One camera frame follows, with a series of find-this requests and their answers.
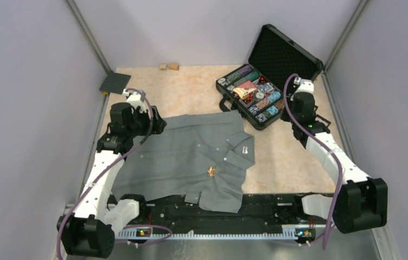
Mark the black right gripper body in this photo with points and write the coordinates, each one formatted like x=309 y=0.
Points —
x=284 y=116

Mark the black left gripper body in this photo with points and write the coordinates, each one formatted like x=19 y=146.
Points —
x=142 y=125

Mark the grey button shirt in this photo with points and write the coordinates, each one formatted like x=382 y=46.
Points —
x=176 y=162

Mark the gold brooch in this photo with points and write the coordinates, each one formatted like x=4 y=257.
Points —
x=211 y=171

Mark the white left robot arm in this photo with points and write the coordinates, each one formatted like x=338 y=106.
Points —
x=90 y=226

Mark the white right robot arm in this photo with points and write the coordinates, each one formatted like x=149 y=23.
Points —
x=359 y=201

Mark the black poker chip case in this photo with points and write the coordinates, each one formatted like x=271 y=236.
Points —
x=273 y=58

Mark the playing card deck box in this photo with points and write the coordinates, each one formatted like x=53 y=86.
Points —
x=244 y=90

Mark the dark grey lego baseplate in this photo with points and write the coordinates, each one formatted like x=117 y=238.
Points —
x=115 y=83

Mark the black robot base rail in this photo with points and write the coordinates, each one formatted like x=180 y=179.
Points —
x=261 y=217

